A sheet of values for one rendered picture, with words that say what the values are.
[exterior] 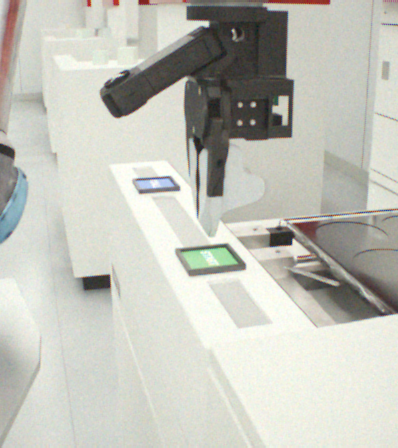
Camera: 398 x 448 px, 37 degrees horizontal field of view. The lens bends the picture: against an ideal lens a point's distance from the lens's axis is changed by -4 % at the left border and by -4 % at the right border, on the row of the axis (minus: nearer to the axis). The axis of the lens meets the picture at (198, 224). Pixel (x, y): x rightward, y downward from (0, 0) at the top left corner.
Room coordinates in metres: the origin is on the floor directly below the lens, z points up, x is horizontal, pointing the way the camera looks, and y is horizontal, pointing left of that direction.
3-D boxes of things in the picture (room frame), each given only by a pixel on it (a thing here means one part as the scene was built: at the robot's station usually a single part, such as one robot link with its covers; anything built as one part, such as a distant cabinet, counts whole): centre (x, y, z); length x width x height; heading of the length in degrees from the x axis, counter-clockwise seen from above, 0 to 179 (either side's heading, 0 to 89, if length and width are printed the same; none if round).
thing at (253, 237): (0.76, -0.05, 0.89); 0.08 x 0.03 x 0.03; 105
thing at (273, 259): (0.68, -0.07, 0.89); 0.08 x 0.03 x 0.03; 105
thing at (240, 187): (0.53, -0.03, 1.03); 0.06 x 0.03 x 0.09; 105
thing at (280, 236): (0.78, -0.11, 0.90); 0.04 x 0.02 x 0.03; 105
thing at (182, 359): (0.66, 0.02, 0.89); 0.55 x 0.09 x 0.14; 15
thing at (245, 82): (0.55, -0.03, 1.14); 0.09 x 0.08 x 0.12; 105
